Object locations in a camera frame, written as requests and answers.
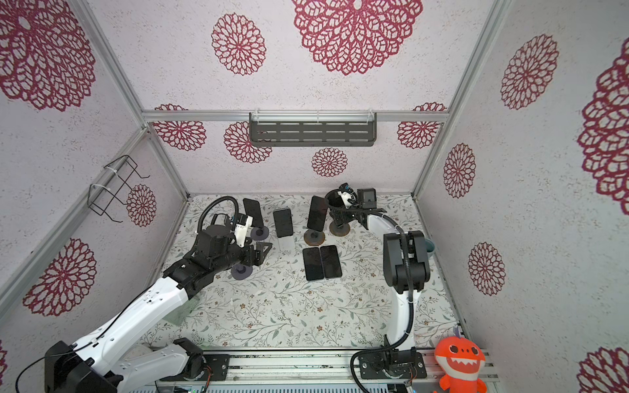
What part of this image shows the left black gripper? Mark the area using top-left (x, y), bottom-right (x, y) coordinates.
top-left (213, 236), bottom-right (273, 275)

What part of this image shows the grey phone stand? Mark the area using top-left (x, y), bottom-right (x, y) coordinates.
top-left (231, 264), bottom-right (253, 281)

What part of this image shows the black smartphone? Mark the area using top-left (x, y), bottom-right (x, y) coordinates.
top-left (306, 196), bottom-right (328, 232)
top-left (320, 245), bottom-right (342, 279)
top-left (325, 190), bottom-right (346, 209)
top-left (302, 247), bottom-right (325, 282)
top-left (273, 208), bottom-right (294, 238)
top-left (243, 198), bottom-right (265, 229)

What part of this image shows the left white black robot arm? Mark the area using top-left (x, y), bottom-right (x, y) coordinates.
top-left (44, 224), bottom-right (273, 392)

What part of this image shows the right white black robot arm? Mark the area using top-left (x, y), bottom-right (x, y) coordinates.
top-left (324, 183), bottom-right (431, 357)

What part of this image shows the back left grey stand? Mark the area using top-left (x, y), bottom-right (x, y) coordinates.
top-left (251, 226), bottom-right (270, 242)

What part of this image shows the wooden base phone stand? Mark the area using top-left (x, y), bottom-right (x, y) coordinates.
top-left (304, 229), bottom-right (325, 247)

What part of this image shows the clear acrylic phone stand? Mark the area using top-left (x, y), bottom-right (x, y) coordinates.
top-left (278, 236), bottom-right (295, 253)

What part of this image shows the teal ceramic cup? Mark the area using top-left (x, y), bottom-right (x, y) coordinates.
top-left (424, 238), bottom-right (436, 256)

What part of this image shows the green cloth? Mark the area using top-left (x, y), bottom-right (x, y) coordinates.
top-left (163, 298), bottom-right (199, 326)

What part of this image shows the red shark plush toy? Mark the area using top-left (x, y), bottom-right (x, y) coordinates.
top-left (434, 337), bottom-right (487, 393)

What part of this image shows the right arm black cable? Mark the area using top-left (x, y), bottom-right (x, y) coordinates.
top-left (328, 193), bottom-right (419, 393)

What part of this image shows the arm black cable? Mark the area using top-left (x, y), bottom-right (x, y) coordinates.
top-left (14, 196), bottom-right (240, 393)
top-left (328, 193), bottom-right (419, 393)

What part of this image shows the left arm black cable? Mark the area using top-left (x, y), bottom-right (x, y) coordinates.
top-left (14, 196), bottom-right (240, 393)

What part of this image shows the grey wall shelf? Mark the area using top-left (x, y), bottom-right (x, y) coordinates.
top-left (248, 112), bottom-right (377, 147)

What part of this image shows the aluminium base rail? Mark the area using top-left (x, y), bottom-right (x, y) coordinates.
top-left (117, 348), bottom-right (500, 386)

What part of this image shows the black wire wall rack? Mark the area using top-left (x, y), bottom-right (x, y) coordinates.
top-left (86, 155), bottom-right (150, 224)

